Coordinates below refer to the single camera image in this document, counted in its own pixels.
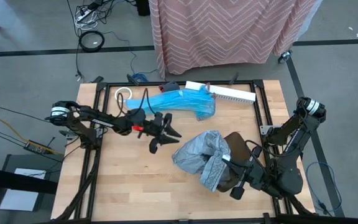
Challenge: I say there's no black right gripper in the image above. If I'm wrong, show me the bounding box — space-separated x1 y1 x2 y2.
227 154 273 201

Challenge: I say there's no pink chevron cloth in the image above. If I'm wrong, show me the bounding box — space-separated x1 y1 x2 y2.
149 0 318 80

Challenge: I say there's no white paper sheet on cart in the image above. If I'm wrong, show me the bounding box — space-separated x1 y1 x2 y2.
0 167 47 212

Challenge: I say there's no pink quilted hanging blanket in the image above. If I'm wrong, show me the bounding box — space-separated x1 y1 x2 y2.
295 0 324 43

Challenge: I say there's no white slotted cable duct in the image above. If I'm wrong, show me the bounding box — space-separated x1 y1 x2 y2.
185 80 257 105

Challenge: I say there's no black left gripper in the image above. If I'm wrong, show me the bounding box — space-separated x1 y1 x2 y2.
134 111 183 155

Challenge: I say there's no black electronics box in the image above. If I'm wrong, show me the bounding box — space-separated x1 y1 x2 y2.
23 139 56 156

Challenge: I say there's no white coiled cable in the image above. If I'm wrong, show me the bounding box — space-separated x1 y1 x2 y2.
74 17 99 31

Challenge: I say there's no black floor box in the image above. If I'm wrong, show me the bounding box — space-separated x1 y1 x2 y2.
134 0 151 17

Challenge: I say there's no white power strip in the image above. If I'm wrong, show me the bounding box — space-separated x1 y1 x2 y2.
75 7 93 22

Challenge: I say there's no grey patterned trash bag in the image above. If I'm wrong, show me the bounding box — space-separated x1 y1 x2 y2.
171 129 233 193

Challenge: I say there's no dark grey red pouch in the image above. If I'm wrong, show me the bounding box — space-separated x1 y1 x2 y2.
158 81 181 94

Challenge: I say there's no blue looped floor cable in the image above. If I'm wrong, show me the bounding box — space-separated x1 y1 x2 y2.
305 161 343 216

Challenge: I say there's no black floor cable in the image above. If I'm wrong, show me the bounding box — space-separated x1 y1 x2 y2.
0 105 48 121

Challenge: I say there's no black aluminium table frame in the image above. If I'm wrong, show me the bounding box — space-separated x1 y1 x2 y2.
53 79 317 224

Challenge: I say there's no grey cart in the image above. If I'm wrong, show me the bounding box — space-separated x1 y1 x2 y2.
0 154 65 224

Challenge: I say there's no thin blue network cable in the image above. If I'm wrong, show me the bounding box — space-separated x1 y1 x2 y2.
103 30 158 84

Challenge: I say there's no yellow cable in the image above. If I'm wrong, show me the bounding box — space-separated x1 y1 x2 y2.
0 113 65 156

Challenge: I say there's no blue plastic trash bag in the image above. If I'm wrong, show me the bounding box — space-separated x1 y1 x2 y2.
125 85 217 122

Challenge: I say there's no black beam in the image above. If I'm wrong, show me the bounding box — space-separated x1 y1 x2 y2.
0 164 59 196

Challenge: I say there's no white tape roll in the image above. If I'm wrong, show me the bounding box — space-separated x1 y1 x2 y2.
114 86 134 102

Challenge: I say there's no dark grey trash bin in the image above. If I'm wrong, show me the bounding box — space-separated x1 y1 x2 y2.
215 131 256 194

